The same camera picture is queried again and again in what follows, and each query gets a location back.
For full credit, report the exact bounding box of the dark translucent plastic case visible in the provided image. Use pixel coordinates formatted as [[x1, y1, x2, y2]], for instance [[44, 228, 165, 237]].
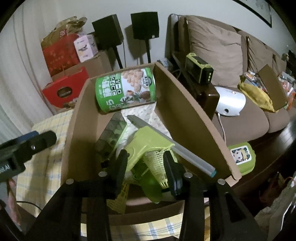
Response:
[[95, 112, 127, 162]]

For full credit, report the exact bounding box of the green window squeegee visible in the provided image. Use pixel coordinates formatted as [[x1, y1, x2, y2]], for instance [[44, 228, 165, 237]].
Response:
[[125, 115, 216, 203]]

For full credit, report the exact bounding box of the floral white cloth bag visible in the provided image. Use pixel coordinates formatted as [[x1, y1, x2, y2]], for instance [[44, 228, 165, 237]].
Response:
[[119, 102, 171, 149]]

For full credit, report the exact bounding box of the green snack can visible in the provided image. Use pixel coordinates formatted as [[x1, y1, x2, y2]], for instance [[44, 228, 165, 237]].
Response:
[[95, 67, 157, 113]]

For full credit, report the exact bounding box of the person's left hand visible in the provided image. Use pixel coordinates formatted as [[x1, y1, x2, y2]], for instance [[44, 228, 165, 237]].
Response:
[[6, 178, 21, 225]]

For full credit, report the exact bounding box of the yellow plaid tablecloth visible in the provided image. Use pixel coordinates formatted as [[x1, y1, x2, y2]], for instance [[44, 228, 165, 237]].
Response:
[[16, 110, 183, 240]]

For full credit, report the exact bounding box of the white curtain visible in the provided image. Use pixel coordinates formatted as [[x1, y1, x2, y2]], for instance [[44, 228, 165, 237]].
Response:
[[1, 1, 58, 143]]

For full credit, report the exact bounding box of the green lunch box with sticker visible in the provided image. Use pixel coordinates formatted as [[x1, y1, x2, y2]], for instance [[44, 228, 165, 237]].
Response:
[[228, 142, 256, 176]]

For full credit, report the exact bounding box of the white rounded appliance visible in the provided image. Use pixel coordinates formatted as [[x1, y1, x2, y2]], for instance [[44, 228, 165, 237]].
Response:
[[215, 86, 246, 117]]

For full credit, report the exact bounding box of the large brown cardboard box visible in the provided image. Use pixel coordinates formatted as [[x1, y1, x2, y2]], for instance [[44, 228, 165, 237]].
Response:
[[52, 51, 112, 81]]

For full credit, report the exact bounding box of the red paper gift bag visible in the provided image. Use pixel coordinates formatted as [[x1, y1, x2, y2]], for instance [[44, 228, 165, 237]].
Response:
[[43, 34, 80, 76]]

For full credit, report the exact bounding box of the green black portable device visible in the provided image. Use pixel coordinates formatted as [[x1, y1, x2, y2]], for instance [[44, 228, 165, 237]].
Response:
[[185, 53, 214, 85]]

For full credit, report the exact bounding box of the white paper bag on floor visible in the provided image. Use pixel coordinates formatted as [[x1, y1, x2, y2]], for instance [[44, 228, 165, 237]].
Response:
[[255, 176, 295, 240]]

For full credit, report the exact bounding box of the pink white small box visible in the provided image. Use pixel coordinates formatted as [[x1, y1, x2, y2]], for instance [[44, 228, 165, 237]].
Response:
[[74, 34, 98, 63]]

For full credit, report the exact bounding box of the yellow cloth on sofa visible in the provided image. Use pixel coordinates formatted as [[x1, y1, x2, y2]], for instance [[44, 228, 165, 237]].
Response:
[[238, 75, 277, 113]]

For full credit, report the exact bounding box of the brown sofa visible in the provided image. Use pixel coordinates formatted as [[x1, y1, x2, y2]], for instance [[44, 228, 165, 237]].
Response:
[[168, 14, 295, 146]]

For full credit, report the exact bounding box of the crumpled brown paper bag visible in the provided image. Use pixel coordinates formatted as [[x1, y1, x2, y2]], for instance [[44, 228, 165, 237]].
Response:
[[41, 16, 87, 49]]

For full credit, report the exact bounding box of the left black speaker on stand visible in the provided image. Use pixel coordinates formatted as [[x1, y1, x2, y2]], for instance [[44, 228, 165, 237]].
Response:
[[92, 14, 124, 69]]

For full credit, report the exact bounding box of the black speaker on stand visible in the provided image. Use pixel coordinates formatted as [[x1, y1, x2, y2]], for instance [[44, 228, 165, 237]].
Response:
[[92, 14, 124, 69], [130, 11, 159, 63]]

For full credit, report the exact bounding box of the brown cardboard piece on sofa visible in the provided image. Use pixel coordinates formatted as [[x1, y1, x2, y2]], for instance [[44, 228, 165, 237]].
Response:
[[258, 64, 287, 110]]

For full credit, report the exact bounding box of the large tan sofa cushion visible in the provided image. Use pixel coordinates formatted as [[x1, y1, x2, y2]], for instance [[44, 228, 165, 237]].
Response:
[[186, 16, 243, 88]]

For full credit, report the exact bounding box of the right black speaker on stand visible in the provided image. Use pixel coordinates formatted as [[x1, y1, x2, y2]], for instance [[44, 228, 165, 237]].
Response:
[[130, 11, 159, 63]]

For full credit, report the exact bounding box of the framed ink painting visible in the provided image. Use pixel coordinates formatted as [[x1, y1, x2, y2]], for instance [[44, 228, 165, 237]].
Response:
[[234, 0, 272, 28]]

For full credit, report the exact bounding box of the red gift box with handle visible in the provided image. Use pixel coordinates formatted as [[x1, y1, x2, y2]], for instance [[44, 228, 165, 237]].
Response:
[[42, 67, 89, 113]]

